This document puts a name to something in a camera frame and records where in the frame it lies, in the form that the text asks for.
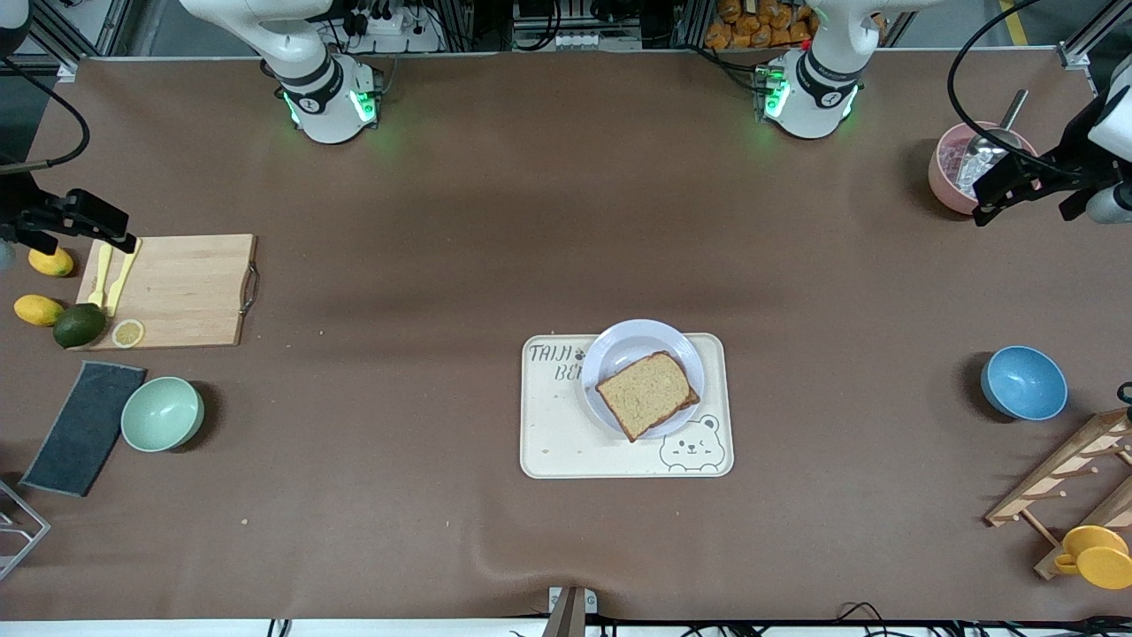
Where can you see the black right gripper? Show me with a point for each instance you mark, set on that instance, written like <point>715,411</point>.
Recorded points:
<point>18,206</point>

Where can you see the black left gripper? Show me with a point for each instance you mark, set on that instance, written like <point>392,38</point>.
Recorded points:
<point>1069,151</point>

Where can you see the pale lavender round plate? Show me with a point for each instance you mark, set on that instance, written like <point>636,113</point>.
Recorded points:
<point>628,341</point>

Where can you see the plain bread slice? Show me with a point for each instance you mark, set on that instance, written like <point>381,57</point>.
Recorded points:
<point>646,394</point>

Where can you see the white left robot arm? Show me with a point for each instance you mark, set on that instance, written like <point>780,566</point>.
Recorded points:
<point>814,88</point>

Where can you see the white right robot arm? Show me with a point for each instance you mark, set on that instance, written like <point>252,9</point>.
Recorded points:
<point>318,97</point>

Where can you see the metal scoop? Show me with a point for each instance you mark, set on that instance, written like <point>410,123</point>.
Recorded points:
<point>986,146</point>

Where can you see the clear ice cubes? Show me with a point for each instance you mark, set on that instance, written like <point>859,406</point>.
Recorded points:
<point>959,168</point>

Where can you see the yellow plastic fork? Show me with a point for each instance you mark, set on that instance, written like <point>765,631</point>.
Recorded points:
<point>100,283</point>

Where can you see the yellow plastic knife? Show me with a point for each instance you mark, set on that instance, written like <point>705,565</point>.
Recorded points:
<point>118,287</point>

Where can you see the pink bowl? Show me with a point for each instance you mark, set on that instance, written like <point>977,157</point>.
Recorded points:
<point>942,186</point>

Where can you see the yellow lemon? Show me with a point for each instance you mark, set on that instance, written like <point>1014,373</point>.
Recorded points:
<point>40,310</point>
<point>53,264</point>

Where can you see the wooden cutting board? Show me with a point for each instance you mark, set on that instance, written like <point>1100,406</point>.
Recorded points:
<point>186,292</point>

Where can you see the green lime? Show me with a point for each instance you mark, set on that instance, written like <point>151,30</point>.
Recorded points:
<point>80,326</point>

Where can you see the lemon slice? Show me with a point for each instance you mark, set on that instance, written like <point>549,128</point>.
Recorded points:
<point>128,333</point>

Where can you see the blue bowl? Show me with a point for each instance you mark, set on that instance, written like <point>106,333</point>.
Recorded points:
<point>1026,382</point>

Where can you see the pale green bowl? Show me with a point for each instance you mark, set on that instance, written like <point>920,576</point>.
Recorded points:
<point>162,414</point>

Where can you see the dark grey cloth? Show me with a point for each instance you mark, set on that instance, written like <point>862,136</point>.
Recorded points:
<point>80,429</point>

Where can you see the wooden drying rack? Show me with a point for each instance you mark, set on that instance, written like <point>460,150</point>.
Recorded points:
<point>1074,460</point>

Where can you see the orange snack packages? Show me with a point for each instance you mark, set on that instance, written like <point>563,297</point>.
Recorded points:
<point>761,26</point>

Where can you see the white power strip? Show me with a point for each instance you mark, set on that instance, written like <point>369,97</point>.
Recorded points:
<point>402,34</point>

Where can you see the yellow cup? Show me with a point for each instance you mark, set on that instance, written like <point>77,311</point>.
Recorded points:
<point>1097,557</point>

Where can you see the cream bear print tray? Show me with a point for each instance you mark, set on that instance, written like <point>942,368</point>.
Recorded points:
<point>557,442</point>

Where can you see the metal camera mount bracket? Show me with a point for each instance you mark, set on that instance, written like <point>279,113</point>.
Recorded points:
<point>570,610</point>

